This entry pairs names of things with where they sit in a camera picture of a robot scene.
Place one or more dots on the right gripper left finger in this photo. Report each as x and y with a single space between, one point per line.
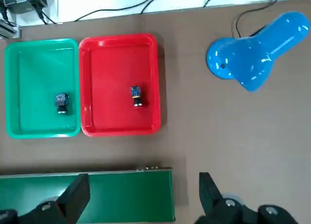
73 192

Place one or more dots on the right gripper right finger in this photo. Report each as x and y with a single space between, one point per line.
210 197

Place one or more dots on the black-capped push-button part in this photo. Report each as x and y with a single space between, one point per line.
61 103

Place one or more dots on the red-capped push-button part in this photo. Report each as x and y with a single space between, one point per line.
136 96

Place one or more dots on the green conveyor belt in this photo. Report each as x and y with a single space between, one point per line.
121 197

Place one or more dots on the green plastic tray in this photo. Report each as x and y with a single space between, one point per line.
36 75

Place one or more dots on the red plastic tray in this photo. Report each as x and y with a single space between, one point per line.
109 71

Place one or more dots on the blue desk lamp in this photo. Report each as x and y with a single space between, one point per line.
243 63

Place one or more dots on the aluminium profile beam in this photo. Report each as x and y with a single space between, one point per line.
9 29

